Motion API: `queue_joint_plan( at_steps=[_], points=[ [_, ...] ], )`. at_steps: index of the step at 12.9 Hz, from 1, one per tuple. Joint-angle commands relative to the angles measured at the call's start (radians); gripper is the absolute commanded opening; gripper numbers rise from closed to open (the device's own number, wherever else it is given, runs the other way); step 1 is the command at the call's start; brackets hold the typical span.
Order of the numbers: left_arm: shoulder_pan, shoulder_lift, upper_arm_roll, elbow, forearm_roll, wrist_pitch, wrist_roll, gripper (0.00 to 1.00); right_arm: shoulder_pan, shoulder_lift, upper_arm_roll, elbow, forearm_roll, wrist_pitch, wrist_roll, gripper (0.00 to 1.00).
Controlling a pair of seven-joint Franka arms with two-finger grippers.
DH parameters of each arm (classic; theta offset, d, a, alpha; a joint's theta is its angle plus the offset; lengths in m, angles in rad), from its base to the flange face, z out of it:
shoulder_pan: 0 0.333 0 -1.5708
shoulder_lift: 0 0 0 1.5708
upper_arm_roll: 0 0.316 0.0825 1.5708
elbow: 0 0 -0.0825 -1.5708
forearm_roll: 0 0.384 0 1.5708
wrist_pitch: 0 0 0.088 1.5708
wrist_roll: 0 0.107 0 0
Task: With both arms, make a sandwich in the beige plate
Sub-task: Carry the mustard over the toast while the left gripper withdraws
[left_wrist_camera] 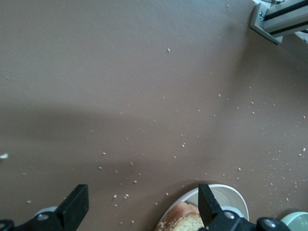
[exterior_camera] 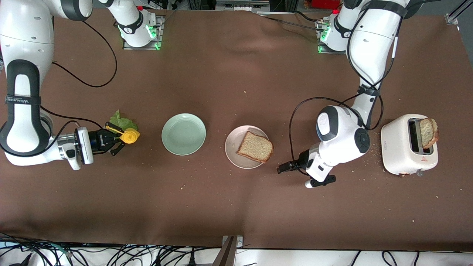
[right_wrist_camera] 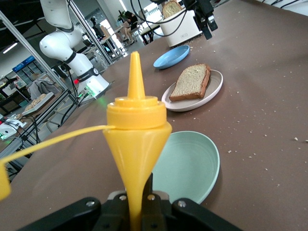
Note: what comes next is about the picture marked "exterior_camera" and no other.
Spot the yellow mustard squeeze bottle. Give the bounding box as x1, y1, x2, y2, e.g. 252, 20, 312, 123
105, 124, 141, 145

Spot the green lettuce leaf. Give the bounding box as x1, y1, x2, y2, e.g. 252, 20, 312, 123
109, 109, 139, 130

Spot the brown crust bread slice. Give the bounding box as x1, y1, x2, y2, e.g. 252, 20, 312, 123
236, 131, 274, 163
419, 118, 440, 150

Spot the beige round plate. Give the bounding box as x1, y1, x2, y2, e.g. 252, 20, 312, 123
225, 125, 271, 170

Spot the pale green round plate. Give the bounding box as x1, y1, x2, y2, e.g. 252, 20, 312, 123
161, 113, 207, 156

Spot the brown table cloth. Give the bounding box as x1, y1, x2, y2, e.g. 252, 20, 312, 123
0, 7, 473, 252

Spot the white two-slot toaster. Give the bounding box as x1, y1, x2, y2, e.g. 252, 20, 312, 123
381, 113, 439, 176

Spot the red box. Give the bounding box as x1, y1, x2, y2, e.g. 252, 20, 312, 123
310, 0, 340, 10

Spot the grey power strip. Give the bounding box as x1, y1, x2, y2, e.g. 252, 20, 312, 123
215, 0, 271, 12

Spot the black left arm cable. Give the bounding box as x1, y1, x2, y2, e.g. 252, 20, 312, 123
289, 7, 403, 175

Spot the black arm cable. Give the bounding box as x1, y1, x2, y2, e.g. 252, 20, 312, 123
40, 20, 118, 130
289, 7, 403, 175

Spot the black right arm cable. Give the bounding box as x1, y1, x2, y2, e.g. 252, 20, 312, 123
40, 20, 118, 130

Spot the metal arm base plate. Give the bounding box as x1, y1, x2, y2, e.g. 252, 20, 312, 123
317, 18, 350, 55
122, 15, 163, 51

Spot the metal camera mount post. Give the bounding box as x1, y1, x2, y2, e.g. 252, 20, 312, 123
212, 235, 244, 266

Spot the teal cable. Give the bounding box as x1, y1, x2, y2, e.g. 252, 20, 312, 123
50, 242, 74, 259

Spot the black base cable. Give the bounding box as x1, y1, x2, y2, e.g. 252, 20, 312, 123
255, 10, 326, 34

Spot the aluminium frame profile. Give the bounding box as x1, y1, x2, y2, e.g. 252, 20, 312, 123
445, 0, 473, 25

